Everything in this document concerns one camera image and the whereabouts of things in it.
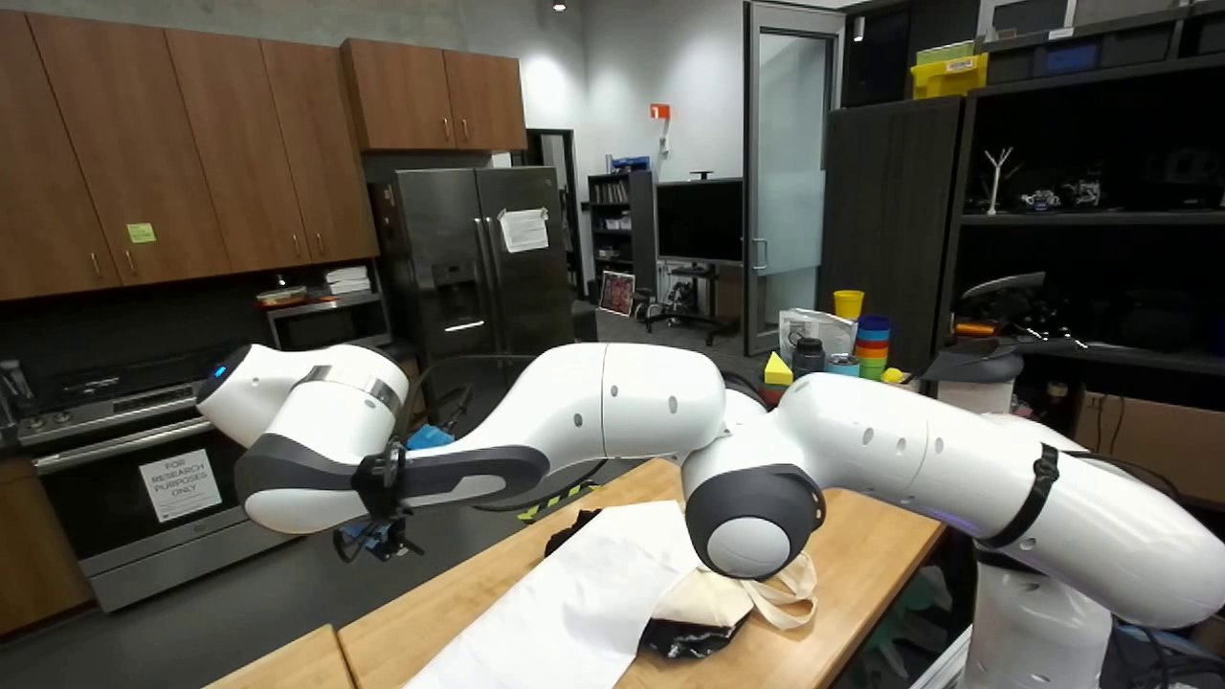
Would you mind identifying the stack of coloured cups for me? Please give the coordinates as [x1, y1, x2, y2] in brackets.
[854, 315, 892, 382]

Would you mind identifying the black bookshelf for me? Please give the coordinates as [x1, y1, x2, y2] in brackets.
[587, 171, 658, 300]

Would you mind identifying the yellow plastic bin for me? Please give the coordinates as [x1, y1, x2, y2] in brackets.
[910, 52, 990, 100]

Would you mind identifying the white plastic bag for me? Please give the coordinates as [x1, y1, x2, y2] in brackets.
[778, 307, 858, 366]

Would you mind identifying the white cloth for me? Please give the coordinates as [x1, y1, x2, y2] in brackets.
[406, 500, 711, 689]

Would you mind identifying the stainless steel fridge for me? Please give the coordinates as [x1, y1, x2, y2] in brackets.
[369, 167, 576, 395]

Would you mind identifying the tall black cabinet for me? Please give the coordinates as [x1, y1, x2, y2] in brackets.
[823, 96, 965, 373]

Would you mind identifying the black monitor on stand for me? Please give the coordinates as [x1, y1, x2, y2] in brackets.
[643, 170, 745, 347]

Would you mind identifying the cardboard box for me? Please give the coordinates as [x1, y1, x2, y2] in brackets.
[1072, 390, 1225, 502]

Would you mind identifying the row of brown wall cabinets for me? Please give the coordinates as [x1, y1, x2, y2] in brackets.
[0, 10, 381, 303]

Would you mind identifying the black cloth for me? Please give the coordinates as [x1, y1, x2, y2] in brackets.
[637, 614, 750, 661]
[544, 508, 603, 558]

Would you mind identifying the white branched stand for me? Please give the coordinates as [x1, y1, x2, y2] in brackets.
[983, 145, 1015, 217]

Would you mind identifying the brown base cabinet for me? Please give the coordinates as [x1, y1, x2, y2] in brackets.
[0, 457, 95, 638]

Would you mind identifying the stainless steel stove with oven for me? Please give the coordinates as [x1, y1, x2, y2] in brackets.
[13, 356, 300, 614]

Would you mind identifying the frosted glass door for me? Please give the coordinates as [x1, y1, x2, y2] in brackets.
[743, 1, 846, 357]

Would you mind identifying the white paper sheet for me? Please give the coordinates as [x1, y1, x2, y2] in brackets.
[498, 208, 551, 255]

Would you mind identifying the white cylinder with dark top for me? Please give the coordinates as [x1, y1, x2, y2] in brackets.
[921, 337, 1025, 418]

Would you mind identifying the picture frame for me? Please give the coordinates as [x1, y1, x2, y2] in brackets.
[599, 270, 637, 318]

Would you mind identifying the yellow and black striped tape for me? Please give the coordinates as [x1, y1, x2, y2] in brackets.
[516, 480, 601, 523]

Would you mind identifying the white paper sign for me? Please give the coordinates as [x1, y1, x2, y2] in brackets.
[139, 449, 224, 523]

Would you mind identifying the beige tote bag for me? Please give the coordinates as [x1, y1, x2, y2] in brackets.
[651, 549, 820, 633]

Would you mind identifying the brown cabinet over fridge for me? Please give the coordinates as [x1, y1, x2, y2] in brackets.
[341, 38, 528, 153]

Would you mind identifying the black shelf unit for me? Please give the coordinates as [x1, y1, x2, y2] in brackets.
[936, 5, 1225, 508]

